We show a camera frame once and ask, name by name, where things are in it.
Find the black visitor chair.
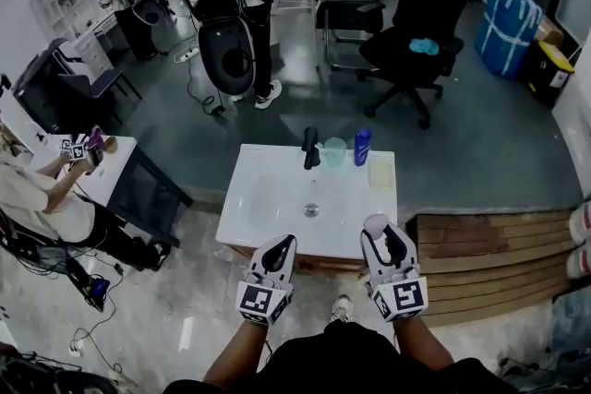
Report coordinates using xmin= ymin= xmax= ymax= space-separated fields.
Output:
xmin=315 ymin=0 xmax=402 ymax=71

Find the wooden sink cabinet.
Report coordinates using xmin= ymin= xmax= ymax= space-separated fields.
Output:
xmin=229 ymin=244 xmax=370 ymax=276

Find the black office swivel chair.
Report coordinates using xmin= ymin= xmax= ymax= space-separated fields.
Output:
xmin=357 ymin=0 xmax=466 ymax=130

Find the white power strip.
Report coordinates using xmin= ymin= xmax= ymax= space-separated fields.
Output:
xmin=173 ymin=44 xmax=200 ymax=64

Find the black and yellow box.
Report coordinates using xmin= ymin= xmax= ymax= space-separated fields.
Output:
xmin=523 ymin=40 xmax=576 ymax=108

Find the wooden slat platform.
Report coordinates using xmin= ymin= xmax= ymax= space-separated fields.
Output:
xmin=405 ymin=207 xmax=587 ymax=328

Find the black backpack rig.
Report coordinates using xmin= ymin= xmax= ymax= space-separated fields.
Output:
xmin=175 ymin=0 xmax=278 ymax=97

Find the white drawer cabinet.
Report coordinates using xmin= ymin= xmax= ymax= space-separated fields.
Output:
xmin=72 ymin=11 xmax=130 ymax=78

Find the person's left forearm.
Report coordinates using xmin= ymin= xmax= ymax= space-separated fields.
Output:
xmin=202 ymin=316 xmax=273 ymax=389

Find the white cubby shelf unit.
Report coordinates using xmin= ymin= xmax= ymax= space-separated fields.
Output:
xmin=28 ymin=0 xmax=105 ymax=42

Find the person's right forearm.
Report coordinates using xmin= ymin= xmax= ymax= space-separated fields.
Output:
xmin=392 ymin=316 xmax=456 ymax=373

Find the person's black clothing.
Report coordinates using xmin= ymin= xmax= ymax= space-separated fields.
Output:
xmin=163 ymin=319 xmax=521 ymax=394

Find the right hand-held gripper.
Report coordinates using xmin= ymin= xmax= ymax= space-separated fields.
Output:
xmin=360 ymin=222 xmax=430 ymax=324

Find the black armchair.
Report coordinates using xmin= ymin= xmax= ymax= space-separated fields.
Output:
xmin=12 ymin=37 xmax=143 ymax=134

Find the white ceramic sink basin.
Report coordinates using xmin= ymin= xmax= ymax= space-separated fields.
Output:
xmin=215 ymin=143 xmax=399 ymax=262

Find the person's white shoe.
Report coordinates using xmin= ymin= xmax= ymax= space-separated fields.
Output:
xmin=330 ymin=294 xmax=355 ymax=324

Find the white desk with black frame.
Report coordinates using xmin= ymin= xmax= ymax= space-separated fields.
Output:
xmin=31 ymin=134 xmax=194 ymax=248

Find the pale pink bar of soap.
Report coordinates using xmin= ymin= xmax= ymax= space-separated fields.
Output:
xmin=363 ymin=213 xmax=389 ymax=240

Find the black faucet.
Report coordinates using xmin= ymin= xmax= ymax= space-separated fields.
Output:
xmin=302 ymin=125 xmax=323 ymax=171

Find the black floor device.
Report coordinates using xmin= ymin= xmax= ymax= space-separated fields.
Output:
xmin=68 ymin=260 xmax=112 ymax=313

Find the cardboard box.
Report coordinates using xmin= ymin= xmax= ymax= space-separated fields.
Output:
xmin=534 ymin=15 xmax=565 ymax=48

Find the clear soap dish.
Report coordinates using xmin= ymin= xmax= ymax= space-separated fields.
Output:
xmin=368 ymin=154 xmax=397 ymax=191

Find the clear green plastic cup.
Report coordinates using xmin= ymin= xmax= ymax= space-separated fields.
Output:
xmin=323 ymin=137 xmax=348 ymax=169

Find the blue wrapped bundle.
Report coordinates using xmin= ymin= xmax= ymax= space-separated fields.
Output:
xmin=474 ymin=0 xmax=544 ymax=80

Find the blue plastic bottle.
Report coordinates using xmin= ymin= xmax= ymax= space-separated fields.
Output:
xmin=353 ymin=128 xmax=373 ymax=168

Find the blue cloth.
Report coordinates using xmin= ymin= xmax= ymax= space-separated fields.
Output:
xmin=408 ymin=38 xmax=440 ymax=57

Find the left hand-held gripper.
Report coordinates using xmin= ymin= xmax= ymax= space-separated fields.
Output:
xmin=235 ymin=234 xmax=298 ymax=328

